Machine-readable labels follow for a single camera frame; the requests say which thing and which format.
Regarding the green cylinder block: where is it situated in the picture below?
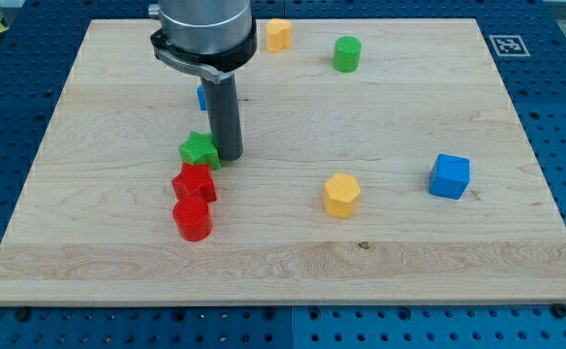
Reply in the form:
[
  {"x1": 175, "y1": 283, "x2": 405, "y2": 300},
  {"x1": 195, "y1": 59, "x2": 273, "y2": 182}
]
[{"x1": 332, "y1": 36, "x2": 362, "y2": 73}]

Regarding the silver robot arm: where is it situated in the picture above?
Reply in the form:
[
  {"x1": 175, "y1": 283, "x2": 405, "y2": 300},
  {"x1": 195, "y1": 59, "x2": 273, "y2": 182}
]
[{"x1": 150, "y1": 0, "x2": 258, "y2": 84}]

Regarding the wooden board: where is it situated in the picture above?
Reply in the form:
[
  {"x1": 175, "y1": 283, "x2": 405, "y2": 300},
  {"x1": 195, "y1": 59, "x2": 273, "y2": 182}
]
[{"x1": 0, "y1": 18, "x2": 566, "y2": 306}]

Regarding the red star block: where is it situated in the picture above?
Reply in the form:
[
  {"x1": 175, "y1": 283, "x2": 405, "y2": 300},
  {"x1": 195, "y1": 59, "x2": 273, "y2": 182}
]
[{"x1": 172, "y1": 162, "x2": 217, "y2": 203}]

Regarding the red cylinder block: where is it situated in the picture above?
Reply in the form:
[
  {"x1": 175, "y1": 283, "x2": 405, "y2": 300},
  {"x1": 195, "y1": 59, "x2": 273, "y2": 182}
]
[{"x1": 173, "y1": 196, "x2": 213, "y2": 242}]

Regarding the yellow hexagon block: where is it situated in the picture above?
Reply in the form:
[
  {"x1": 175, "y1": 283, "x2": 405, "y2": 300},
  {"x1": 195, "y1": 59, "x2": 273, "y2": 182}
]
[{"x1": 323, "y1": 173, "x2": 362, "y2": 218}]

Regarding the grey cylindrical pointer tool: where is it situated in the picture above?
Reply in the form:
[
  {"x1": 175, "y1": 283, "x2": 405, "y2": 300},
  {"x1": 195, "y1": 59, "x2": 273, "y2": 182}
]
[{"x1": 202, "y1": 76, "x2": 243, "y2": 162}]

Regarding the yellow heart block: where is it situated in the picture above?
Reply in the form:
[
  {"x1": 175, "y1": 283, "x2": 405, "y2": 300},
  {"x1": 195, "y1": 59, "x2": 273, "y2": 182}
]
[{"x1": 266, "y1": 18, "x2": 293, "y2": 53}]

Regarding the blue cube block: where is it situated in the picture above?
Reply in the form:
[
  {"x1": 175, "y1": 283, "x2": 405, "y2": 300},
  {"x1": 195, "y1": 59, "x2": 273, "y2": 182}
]
[{"x1": 428, "y1": 153, "x2": 470, "y2": 200}]

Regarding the small blue block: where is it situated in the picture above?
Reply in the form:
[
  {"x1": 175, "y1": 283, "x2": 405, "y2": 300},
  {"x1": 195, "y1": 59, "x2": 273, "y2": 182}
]
[{"x1": 197, "y1": 85, "x2": 207, "y2": 111}]

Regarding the white fiducial marker tag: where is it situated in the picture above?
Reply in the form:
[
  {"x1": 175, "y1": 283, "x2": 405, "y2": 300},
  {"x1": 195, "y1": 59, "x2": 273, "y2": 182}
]
[{"x1": 488, "y1": 35, "x2": 530, "y2": 57}]

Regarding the green star block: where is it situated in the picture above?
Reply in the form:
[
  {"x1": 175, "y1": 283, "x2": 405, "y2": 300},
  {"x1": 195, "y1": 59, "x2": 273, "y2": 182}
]
[{"x1": 177, "y1": 131, "x2": 221, "y2": 171}]

